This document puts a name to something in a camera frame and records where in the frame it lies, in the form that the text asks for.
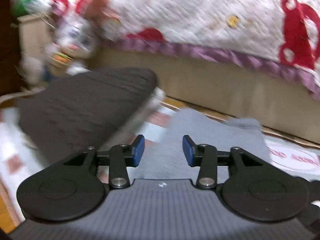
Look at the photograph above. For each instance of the grey knitted sweater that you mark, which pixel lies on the grey knitted sweater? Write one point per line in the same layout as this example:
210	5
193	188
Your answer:
163	157

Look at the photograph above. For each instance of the dark brown folded garment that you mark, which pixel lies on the dark brown folded garment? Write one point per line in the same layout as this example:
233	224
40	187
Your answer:
83	110

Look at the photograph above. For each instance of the beige bed base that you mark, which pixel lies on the beige bed base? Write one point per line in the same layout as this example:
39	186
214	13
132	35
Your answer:
279	97

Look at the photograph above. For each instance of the checked grey pink rug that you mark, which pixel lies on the checked grey pink rug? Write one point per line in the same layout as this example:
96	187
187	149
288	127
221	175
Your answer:
287	152

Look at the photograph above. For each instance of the white folded garment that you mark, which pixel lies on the white folded garment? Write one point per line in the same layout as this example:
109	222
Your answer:
126	131

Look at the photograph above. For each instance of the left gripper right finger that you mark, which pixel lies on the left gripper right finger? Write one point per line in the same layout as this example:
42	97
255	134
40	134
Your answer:
203	156

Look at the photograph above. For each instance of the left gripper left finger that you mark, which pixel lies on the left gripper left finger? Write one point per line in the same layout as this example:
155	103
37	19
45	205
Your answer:
122	156

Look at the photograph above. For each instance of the grey bunny plush toy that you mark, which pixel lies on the grey bunny plush toy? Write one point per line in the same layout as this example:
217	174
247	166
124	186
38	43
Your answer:
75	41

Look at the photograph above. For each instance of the white red quilted bedspread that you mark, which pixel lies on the white red quilted bedspread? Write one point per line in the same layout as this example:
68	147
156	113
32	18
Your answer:
278	36

